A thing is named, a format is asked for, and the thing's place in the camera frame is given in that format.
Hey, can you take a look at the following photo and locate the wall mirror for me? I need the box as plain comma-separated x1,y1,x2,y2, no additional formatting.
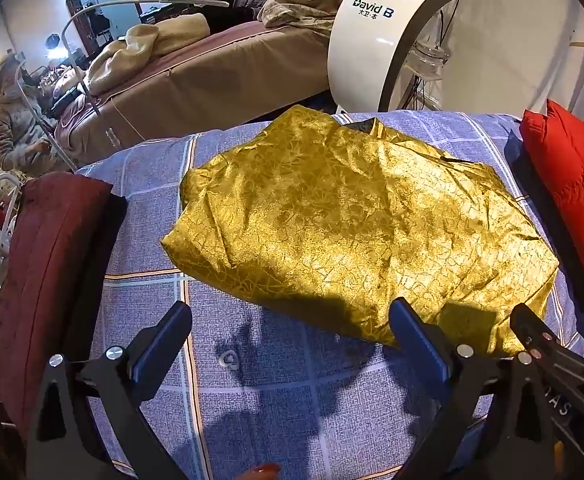
65,0,141,56

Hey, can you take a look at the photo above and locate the left hand red nail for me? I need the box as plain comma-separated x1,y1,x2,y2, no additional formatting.
237,463,281,480

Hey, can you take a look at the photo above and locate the white David B machine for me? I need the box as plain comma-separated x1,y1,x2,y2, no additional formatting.
328,0,453,113

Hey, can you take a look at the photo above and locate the beige crumpled jacket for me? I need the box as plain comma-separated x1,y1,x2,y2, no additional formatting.
257,0,344,38

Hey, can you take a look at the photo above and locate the red down jacket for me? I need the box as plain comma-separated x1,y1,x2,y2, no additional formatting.
520,100,584,268

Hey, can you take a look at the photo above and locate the arched floor lamp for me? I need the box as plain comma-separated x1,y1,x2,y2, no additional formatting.
61,0,229,99

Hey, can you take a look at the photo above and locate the maroon folded coat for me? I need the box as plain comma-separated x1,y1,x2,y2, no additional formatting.
0,172,127,437

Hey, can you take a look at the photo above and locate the cream fleece blanket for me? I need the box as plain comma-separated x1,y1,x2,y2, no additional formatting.
86,13,211,96

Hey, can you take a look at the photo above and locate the blue plaid bed sheet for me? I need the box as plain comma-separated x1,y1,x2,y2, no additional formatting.
75,109,584,480

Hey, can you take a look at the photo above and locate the gold satin jacket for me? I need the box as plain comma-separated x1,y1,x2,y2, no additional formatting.
162,106,558,356

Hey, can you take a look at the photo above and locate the brown massage bed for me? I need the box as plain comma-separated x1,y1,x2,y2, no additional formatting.
54,22,329,166

